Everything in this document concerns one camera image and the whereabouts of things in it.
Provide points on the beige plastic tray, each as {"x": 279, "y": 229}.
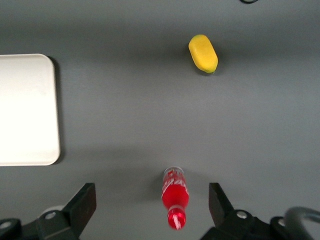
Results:
{"x": 27, "y": 110}

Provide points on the red coke bottle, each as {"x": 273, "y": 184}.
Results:
{"x": 175, "y": 195}

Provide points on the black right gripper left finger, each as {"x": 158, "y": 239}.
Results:
{"x": 83, "y": 202}

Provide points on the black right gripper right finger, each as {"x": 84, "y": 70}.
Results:
{"x": 218, "y": 202}

